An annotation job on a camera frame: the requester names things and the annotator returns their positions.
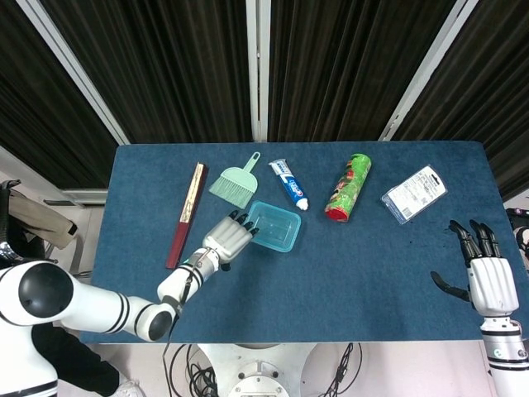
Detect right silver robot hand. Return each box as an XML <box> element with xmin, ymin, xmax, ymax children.
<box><xmin>430</xmin><ymin>219</ymin><xmax>521</xmax><ymax>319</ymax></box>

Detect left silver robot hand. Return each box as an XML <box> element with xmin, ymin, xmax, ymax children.
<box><xmin>202</xmin><ymin>209</ymin><xmax>260</xmax><ymax>272</ymax></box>

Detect clear plastic container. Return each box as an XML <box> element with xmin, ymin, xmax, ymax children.
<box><xmin>248</xmin><ymin>231</ymin><xmax>301</xmax><ymax>252</ymax></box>

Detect blue plastic container lid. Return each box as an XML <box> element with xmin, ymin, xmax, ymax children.
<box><xmin>246</xmin><ymin>200</ymin><xmax>303</xmax><ymax>246</ymax></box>

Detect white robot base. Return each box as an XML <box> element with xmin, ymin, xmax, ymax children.
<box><xmin>193</xmin><ymin>342</ymin><xmax>320</xmax><ymax>397</ymax></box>

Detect dark red folding fan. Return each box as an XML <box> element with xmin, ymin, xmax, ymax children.
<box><xmin>164</xmin><ymin>161</ymin><xmax>209</xmax><ymax>270</ymax></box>

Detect green mini hand brush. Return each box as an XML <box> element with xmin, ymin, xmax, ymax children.
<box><xmin>208</xmin><ymin>151</ymin><xmax>262</xmax><ymax>208</ymax></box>

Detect blue white toothpaste tube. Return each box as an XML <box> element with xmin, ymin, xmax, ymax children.
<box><xmin>268</xmin><ymin>160</ymin><xmax>310</xmax><ymax>212</ymax></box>

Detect clear blister pack card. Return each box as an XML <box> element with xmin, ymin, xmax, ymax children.
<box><xmin>380</xmin><ymin>165</ymin><xmax>450</xmax><ymax>227</ymax></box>

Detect blue fabric table cover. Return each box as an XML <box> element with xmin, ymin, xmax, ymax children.
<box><xmin>80</xmin><ymin>141</ymin><xmax>529</xmax><ymax>345</ymax></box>

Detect green red chips can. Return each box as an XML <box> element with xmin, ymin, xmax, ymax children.
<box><xmin>324</xmin><ymin>153</ymin><xmax>372</xmax><ymax>223</ymax></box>

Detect dark curtain panel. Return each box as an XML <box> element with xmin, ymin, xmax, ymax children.
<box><xmin>0</xmin><ymin>0</ymin><xmax>119</xmax><ymax>189</ymax></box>
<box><xmin>41</xmin><ymin>0</ymin><xmax>253</xmax><ymax>145</ymax></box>
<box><xmin>392</xmin><ymin>0</ymin><xmax>529</xmax><ymax>199</ymax></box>
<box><xmin>268</xmin><ymin>0</ymin><xmax>455</xmax><ymax>142</ymax></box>

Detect white sneaker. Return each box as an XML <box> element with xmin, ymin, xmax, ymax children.
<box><xmin>112</xmin><ymin>379</ymin><xmax>144</xmax><ymax>397</ymax></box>

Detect chair with beige coat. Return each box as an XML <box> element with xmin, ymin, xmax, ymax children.
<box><xmin>0</xmin><ymin>179</ymin><xmax>80</xmax><ymax>265</ymax></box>

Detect black trouser leg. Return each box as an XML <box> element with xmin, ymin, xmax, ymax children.
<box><xmin>32</xmin><ymin>324</ymin><xmax>122</xmax><ymax>397</ymax></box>

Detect left arm wrist cable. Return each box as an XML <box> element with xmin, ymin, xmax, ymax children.
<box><xmin>163</xmin><ymin>264</ymin><xmax>198</xmax><ymax>356</ymax></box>

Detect black floor cable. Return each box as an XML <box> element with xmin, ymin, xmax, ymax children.
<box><xmin>163</xmin><ymin>342</ymin><xmax>220</xmax><ymax>397</ymax></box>
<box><xmin>324</xmin><ymin>342</ymin><xmax>365</xmax><ymax>397</ymax></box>

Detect white screen frame post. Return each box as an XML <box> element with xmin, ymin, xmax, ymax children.
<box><xmin>245</xmin><ymin>0</ymin><xmax>270</xmax><ymax>142</ymax></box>
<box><xmin>16</xmin><ymin>0</ymin><xmax>131</xmax><ymax>146</ymax></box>
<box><xmin>378</xmin><ymin>0</ymin><xmax>495</xmax><ymax>142</ymax></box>

